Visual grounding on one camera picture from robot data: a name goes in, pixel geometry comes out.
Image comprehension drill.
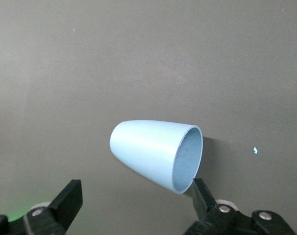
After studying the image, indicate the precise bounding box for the light blue plastic cup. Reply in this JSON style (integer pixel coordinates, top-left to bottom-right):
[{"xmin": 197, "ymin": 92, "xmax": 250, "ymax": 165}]
[{"xmin": 109, "ymin": 119, "xmax": 204, "ymax": 195}]

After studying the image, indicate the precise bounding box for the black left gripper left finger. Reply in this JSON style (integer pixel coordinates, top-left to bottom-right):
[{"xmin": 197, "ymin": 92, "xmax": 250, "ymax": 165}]
[{"xmin": 23, "ymin": 179, "xmax": 84, "ymax": 235}]

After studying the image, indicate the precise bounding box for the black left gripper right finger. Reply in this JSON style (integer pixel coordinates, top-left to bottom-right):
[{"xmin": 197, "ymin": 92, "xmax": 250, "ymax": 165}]
[{"xmin": 182, "ymin": 178, "xmax": 297, "ymax": 235}]

